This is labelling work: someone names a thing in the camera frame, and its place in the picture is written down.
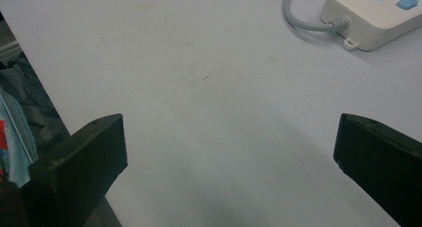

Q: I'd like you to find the light blue printed cloth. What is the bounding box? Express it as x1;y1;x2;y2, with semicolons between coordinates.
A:
0;91;40;189

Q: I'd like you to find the grey power strip cable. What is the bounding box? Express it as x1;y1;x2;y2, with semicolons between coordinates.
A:
282;0;351;34

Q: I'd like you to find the white power strip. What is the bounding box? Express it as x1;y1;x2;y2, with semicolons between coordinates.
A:
319;0;422;52

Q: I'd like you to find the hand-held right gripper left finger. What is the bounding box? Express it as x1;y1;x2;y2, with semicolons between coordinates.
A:
20;113;129;227

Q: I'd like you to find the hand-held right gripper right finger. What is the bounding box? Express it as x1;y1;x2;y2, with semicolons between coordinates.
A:
332;113;422;227

